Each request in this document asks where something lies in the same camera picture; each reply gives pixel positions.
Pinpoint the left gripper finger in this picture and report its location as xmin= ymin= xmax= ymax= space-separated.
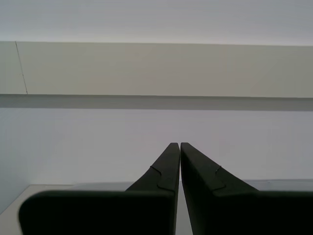
xmin=18 ymin=142 xmax=180 ymax=235
xmin=180 ymin=142 xmax=313 ymax=235

